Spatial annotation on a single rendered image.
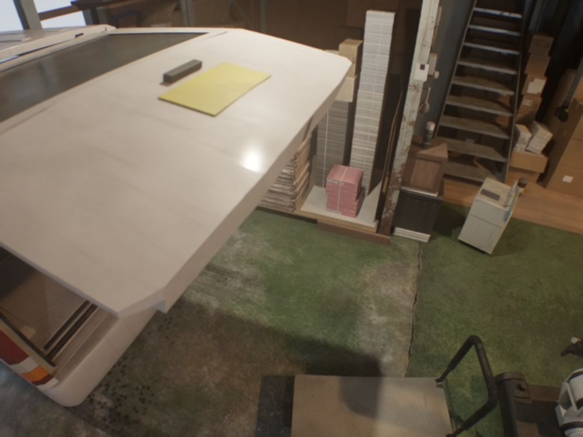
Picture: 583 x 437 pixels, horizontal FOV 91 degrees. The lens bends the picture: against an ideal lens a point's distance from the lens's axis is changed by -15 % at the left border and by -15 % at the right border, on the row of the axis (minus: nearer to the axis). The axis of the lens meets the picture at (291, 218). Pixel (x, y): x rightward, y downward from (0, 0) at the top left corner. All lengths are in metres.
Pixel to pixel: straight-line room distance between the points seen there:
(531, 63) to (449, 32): 1.66
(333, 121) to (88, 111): 2.49
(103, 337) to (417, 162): 2.44
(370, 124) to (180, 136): 2.45
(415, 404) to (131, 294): 1.82
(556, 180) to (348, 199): 2.62
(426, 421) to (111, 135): 1.95
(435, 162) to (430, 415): 1.76
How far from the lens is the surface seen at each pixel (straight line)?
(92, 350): 2.03
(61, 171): 0.70
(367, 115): 3.02
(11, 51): 1.80
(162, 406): 2.34
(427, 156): 2.72
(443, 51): 3.30
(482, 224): 3.15
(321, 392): 2.03
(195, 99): 0.88
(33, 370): 1.92
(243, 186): 0.61
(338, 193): 3.02
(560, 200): 4.57
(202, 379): 2.34
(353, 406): 2.03
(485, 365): 1.68
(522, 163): 4.44
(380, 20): 2.83
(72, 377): 2.02
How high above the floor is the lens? 2.09
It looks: 40 degrees down
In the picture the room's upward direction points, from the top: straight up
